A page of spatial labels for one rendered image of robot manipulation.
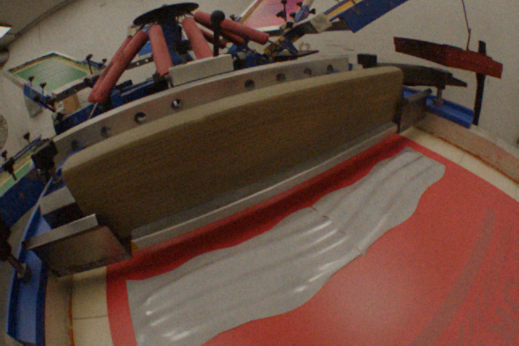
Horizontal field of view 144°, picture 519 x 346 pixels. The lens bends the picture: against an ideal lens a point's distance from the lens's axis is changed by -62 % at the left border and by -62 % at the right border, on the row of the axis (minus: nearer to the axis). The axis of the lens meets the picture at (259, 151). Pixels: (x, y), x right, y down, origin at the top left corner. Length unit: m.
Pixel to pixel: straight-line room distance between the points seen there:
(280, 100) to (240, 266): 0.12
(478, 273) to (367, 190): 0.15
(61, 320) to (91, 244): 0.09
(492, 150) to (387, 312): 0.28
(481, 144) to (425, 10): 1.94
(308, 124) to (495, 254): 0.23
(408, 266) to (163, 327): 0.18
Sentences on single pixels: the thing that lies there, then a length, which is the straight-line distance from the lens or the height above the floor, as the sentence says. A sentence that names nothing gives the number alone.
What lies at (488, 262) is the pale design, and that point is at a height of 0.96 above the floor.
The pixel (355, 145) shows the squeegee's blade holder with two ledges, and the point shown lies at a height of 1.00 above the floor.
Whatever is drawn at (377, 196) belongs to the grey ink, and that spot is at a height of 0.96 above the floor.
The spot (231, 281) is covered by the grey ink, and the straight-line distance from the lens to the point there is 0.16.
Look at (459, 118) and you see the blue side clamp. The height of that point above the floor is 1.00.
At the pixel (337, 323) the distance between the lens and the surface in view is 0.15.
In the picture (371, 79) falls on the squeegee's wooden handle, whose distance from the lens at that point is 0.24.
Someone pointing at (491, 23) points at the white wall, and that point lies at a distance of 2.11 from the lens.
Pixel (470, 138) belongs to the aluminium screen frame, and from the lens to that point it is 0.37.
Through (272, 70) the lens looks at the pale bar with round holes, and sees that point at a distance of 0.43.
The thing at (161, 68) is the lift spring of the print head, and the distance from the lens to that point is 0.61.
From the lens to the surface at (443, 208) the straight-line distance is 0.24.
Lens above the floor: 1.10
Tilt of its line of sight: 29 degrees down
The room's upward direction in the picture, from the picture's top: 9 degrees counter-clockwise
